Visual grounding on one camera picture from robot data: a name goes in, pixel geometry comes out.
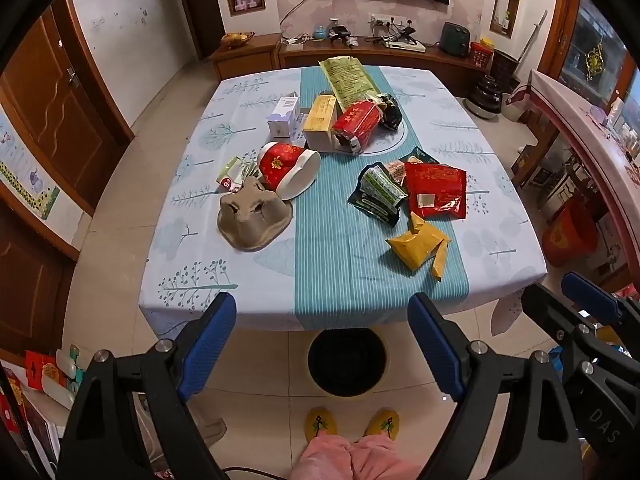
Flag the yellow slipper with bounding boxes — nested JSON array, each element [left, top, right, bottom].
[[363, 408, 400, 441], [304, 406, 338, 443]]

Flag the left yellow slipper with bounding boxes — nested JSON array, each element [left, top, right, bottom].
[[304, 406, 338, 443]]

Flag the pink trousers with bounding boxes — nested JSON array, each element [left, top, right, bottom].
[[290, 434, 422, 480]]

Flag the black wrapper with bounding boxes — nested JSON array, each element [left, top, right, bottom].
[[371, 93, 402, 131]]

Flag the black pot on floor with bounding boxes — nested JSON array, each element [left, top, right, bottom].
[[463, 75, 502, 120]]

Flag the white set-top box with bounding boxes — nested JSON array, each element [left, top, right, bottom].
[[384, 40, 426, 53]]

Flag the small red white wrapper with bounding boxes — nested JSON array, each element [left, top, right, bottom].
[[216, 156, 259, 192]]

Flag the red foil snack bag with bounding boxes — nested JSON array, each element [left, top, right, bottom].
[[405, 162, 466, 219]]

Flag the golden fruit bowl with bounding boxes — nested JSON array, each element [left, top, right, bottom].
[[220, 32, 255, 51]]

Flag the red basket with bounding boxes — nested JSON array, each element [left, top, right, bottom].
[[469, 41, 495, 70]]

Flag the red plastic bucket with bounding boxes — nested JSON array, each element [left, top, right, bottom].
[[541, 197, 599, 268]]

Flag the pink covered side table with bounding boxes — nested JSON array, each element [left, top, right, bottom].
[[509, 70, 639, 285]]

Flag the white small carton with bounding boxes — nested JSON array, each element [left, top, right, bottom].
[[267, 92, 300, 139]]

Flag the black space heater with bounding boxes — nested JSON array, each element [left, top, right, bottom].
[[438, 22, 471, 58]]

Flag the right yellow slipper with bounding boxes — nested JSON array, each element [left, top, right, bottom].
[[363, 408, 400, 441]]

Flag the red white paper cup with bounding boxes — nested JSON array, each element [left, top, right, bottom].
[[257, 142, 321, 200]]

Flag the red tea box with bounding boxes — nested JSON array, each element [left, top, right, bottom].
[[332, 101, 382, 155]]

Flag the brown paper pulp tray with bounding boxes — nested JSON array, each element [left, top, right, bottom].
[[217, 177, 293, 252]]

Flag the dark green snack packet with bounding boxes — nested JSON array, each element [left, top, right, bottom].
[[348, 162, 408, 226]]

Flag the round black trash bin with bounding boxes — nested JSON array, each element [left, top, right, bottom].
[[307, 328, 388, 398]]

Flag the yellow plastic bag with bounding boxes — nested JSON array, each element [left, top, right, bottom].
[[386, 212, 450, 282]]

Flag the cartoon wall height chart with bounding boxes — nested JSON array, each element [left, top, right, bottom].
[[0, 110, 60, 220]]

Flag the small wooden side cabinet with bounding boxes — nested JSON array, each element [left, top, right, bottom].
[[207, 34, 281, 80]]

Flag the white teal patterned tablecloth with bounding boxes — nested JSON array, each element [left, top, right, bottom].
[[139, 66, 547, 338]]

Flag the yellow cardboard box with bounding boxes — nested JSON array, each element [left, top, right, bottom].
[[303, 94, 337, 153]]

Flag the green gold foil bag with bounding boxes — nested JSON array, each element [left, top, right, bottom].
[[319, 55, 380, 110]]

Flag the long wooden tv cabinet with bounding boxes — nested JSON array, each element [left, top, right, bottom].
[[278, 38, 488, 96]]

